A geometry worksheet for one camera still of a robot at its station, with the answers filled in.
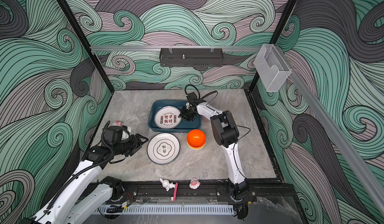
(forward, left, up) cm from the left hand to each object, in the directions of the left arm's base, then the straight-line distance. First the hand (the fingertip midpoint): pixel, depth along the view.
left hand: (146, 141), depth 76 cm
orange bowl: (+6, -27, -8) cm, 28 cm away
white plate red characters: (+25, -7, -14) cm, 30 cm away
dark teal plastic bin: (+16, -20, -10) cm, 27 cm away
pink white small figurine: (-17, -26, -11) cm, 33 cm away
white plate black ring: (+2, -7, -13) cm, 15 cm away
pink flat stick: (-21, -16, -9) cm, 28 cm away
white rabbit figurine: (-18, -11, -12) cm, 24 cm away
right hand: (+24, -16, -11) cm, 31 cm away
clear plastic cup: (+13, +7, -11) cm, 19 cm away
